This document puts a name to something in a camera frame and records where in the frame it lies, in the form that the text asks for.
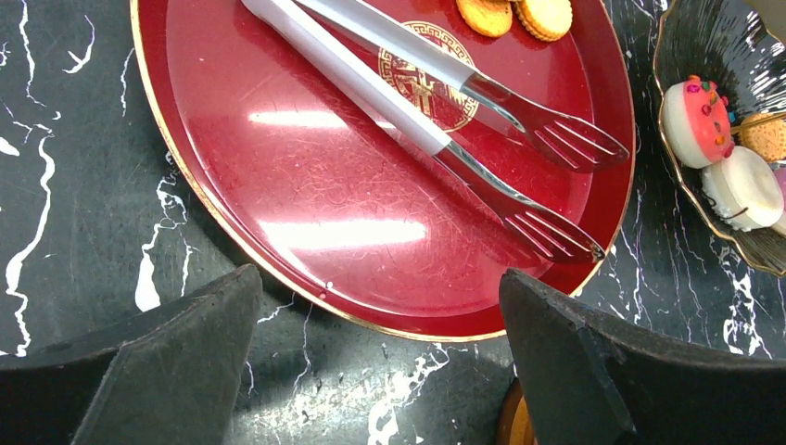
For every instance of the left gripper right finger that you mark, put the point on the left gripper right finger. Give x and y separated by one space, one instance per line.
589 377

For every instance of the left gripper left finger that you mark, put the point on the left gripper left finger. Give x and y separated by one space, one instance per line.
165 376

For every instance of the wooden coaster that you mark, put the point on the wooden coaster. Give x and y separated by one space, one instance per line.
514 426

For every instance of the metal serving tongs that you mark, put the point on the metal serving tongs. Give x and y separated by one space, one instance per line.
581 145

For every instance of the dark red round tray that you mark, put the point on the dark red round tray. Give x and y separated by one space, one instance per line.
325 199

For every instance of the white frosted donut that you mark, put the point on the white frosted donut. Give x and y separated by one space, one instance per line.
743 191

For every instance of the red sprinkled donut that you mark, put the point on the red sprinkled donut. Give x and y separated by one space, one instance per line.
696 123

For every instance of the three-tier glass cake stand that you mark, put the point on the three-tier glass cake stand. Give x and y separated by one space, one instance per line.
725 42

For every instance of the large brown cookie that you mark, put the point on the large brown cookie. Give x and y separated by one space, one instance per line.
767 140

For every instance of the round yellow biscuit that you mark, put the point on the round yellow biscuit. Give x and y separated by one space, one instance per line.
547 20

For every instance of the chocolate chip cookie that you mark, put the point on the chocolate chip cookie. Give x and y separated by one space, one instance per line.
491 18

